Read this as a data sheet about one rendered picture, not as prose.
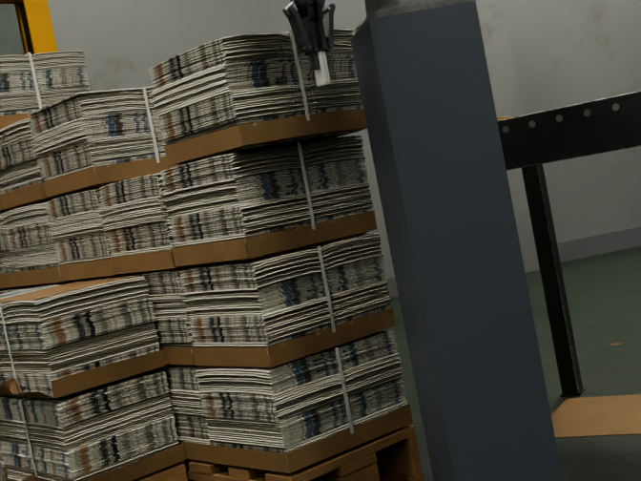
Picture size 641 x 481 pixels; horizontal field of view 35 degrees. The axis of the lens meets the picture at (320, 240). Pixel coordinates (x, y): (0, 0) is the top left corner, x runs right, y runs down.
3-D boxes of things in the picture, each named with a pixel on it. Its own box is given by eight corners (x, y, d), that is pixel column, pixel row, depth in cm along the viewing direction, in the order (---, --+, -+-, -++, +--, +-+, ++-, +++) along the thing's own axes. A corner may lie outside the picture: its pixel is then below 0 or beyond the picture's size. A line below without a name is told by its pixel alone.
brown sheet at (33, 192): (43, 198, 276) (39, 182, 276) (2, 209, 299) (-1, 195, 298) (162, 178, 300) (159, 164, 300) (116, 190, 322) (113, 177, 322)
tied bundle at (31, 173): (43, 200, 276) (26, 115, 275) (2, 211, 299) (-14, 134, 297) (163, 180, 300) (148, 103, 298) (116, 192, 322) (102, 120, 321)
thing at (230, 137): (242, 145, 207) (237, 124, 207) (167, 165, 229) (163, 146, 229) (300, 135, 218) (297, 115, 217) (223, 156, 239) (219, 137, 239)
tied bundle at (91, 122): (96, 186, 253) (77, 94, 252) (44, 199, 276) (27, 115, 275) (219, 167, 278) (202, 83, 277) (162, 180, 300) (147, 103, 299)
